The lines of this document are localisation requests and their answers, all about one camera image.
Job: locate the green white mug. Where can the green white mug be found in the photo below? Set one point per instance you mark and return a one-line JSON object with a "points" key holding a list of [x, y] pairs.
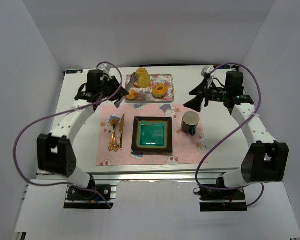
{"points": [[189, 123]]}

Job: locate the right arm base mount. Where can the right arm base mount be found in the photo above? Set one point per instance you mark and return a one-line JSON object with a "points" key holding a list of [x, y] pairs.
{"points": [[211, 200]]}

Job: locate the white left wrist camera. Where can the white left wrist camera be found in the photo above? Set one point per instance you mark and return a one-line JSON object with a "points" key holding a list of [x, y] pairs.
{"points": [[106, 69]]}

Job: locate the orange glazed donut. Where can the orange glazed donut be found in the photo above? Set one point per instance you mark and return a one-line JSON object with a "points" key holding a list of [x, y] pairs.
{"points": [[159, 90]]}

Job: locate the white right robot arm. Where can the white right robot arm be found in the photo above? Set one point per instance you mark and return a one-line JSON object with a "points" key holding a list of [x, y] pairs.
{"points": [[266, 159]]}

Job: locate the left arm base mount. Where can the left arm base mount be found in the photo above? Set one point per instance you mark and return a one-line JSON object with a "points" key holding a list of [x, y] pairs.
{"points": [[101, 198]]}

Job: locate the gold fork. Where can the gold fork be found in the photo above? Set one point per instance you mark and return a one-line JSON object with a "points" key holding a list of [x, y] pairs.
{"points": [[113, 146]]}

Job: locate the gold knife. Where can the gold knife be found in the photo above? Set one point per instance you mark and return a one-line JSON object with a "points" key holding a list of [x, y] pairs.
{"points": [[121, 129]]}

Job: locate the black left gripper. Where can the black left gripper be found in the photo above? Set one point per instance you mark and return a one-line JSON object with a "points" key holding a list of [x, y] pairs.
{"points": [[112, 86]]}

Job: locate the aluminium table rail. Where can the aluminium table rail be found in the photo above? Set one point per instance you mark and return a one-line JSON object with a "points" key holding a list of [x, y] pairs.
{"points": [[176, 176]]}

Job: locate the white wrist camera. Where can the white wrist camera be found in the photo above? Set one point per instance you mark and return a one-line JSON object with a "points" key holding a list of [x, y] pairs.
{"points": [[206, 72], [106, 69]]}

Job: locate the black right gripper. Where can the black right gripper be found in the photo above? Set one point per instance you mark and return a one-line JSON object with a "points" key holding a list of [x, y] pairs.
{"points": [[205, 92]]}

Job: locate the floral rectangular tray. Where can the floral rectangular tray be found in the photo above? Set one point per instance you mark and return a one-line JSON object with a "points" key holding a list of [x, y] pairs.
{"points": [[145, 94]]}

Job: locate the seeded bread slice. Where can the seeded bread slice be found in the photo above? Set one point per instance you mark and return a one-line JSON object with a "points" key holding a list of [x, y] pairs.
{"points": [[144, 80]]}

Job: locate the pink bunny placemat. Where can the pink bunny placemat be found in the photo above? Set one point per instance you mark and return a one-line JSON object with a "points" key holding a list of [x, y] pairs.
{"points": [[187, 149]]}

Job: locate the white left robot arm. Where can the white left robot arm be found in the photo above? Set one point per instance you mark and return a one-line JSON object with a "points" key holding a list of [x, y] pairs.
{"points": [[55, 153]]}

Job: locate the black teal square plate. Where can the black teal square plate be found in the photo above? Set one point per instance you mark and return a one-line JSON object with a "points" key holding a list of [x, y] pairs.
{"points": [[152, 135]]}

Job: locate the round bun front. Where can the round bun front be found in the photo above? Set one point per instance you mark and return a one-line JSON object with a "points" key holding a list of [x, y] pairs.
{"points": [[132, 95]]}

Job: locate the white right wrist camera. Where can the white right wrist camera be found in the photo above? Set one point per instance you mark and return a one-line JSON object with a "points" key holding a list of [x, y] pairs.
{"points": [[206, 72]]}

